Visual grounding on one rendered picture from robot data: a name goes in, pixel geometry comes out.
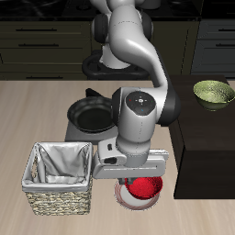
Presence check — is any black kitchen countertop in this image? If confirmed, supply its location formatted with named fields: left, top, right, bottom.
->
left=0, top=0, right=235, bottom=22

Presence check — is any white plate with red rim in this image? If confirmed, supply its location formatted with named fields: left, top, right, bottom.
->
left=113, top=180, right=161, bottom=212

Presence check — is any grey kitchen cupboard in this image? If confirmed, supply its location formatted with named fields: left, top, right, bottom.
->
left=190, top=18, right=235, bottom=78

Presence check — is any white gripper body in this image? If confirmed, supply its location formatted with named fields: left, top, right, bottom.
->
left=92, top=149, right=170, bottom=180

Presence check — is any dark wooden cabinet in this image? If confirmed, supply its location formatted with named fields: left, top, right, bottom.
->
left=167, top=74, right=235, bottom=200

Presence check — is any wicker basket with white liner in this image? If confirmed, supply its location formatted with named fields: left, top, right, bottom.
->
left=20, top=140, right=95, bottom=217

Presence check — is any green bowl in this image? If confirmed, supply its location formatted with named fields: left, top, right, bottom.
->
left=192, top=79, right=235, bottom=113

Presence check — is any black frying pan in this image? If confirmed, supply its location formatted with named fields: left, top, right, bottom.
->
left=66, top=87, right=118, bottom=134

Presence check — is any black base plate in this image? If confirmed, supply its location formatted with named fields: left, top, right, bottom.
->
left=81, top=50, right=151, bottom=81

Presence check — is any red bowl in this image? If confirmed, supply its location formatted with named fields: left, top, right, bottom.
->
left=124, top=176, right=164, bottom=201

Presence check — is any dark kitchen cupboard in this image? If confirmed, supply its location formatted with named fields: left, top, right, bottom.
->
left=0, top=19, right=200, bottom=82

